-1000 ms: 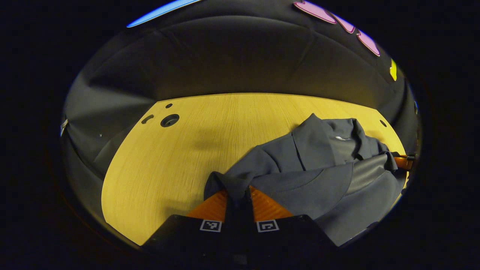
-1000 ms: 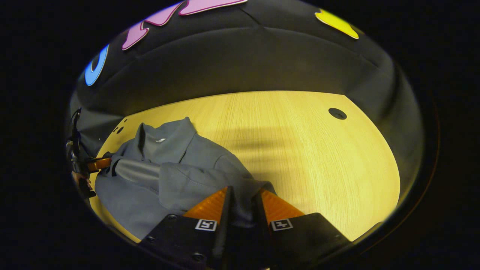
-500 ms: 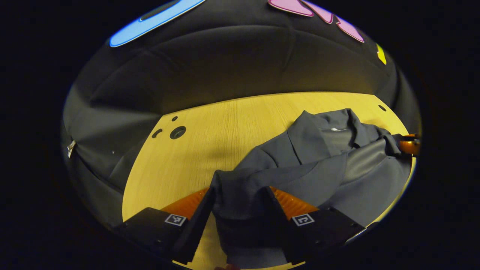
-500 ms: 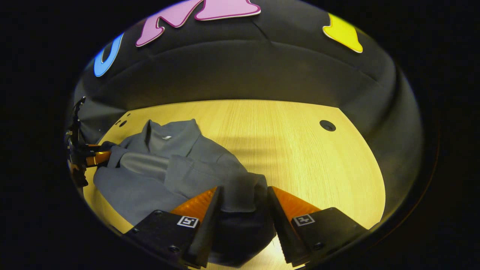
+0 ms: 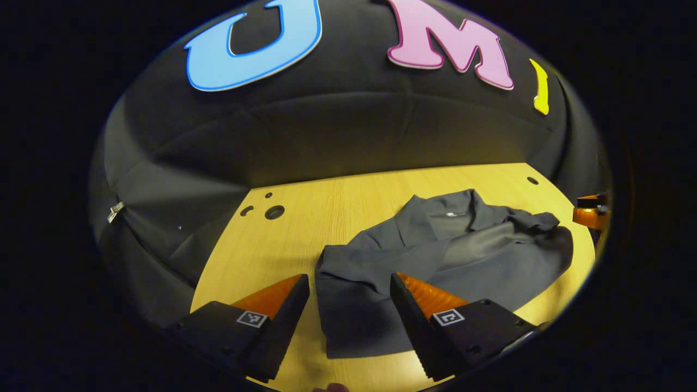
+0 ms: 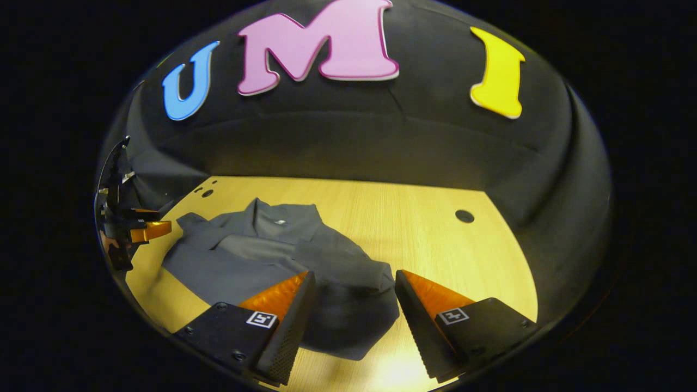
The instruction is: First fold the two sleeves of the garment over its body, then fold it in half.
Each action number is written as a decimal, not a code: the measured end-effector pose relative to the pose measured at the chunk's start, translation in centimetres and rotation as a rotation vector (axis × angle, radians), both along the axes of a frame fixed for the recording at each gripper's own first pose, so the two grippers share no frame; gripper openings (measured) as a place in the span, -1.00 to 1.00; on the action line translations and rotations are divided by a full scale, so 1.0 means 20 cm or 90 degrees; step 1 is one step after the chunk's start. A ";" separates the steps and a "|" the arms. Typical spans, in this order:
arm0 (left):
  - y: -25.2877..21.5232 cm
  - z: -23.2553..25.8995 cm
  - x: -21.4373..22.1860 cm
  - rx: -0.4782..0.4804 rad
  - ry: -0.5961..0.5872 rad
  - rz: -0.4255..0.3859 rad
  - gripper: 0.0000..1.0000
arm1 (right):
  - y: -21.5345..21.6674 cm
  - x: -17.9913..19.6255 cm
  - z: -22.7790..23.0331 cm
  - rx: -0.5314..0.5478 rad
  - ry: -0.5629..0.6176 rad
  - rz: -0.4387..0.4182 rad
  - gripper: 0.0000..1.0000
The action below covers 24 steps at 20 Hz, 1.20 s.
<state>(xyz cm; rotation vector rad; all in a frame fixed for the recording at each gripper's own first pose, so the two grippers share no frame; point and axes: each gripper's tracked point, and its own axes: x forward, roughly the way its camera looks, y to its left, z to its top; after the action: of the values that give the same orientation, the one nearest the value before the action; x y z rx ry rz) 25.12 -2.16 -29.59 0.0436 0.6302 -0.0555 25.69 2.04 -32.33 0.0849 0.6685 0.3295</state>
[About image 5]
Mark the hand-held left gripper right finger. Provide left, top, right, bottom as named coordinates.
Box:
left=389, top=272, right=540, bottom=382

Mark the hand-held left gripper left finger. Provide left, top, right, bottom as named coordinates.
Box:
left=165, top=273, right=311, bottom=383

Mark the grey collared shirt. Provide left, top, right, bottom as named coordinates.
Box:
left=315, top=189, right=574, bottom=360

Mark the black backdrop cloth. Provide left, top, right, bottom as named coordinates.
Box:
left=89, top=0, right=610, bottom=327

